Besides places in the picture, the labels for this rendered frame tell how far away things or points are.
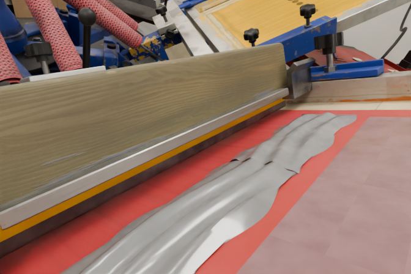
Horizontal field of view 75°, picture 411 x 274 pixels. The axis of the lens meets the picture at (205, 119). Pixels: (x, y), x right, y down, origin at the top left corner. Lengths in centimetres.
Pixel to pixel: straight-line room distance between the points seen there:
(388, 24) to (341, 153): 197
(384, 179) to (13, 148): 24
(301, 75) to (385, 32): 179
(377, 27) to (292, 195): 206
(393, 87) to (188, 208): 34
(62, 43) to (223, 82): 44
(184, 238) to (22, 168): 10
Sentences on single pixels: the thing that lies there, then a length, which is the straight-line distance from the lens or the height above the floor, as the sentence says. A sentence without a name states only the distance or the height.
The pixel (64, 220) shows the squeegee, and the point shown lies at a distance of 22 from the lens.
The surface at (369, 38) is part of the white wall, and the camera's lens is 223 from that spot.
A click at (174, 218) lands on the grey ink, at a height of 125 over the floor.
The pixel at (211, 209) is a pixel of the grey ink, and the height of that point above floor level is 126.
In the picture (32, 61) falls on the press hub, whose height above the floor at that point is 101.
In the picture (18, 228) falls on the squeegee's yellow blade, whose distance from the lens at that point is 21.
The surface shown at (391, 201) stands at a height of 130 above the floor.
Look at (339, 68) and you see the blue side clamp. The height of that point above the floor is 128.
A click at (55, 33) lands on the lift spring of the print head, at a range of 68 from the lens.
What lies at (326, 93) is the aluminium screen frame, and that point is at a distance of 47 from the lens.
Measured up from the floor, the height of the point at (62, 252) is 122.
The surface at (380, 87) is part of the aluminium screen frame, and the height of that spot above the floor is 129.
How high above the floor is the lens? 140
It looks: 33 degrees down
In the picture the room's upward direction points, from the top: 17 degrees clockwise
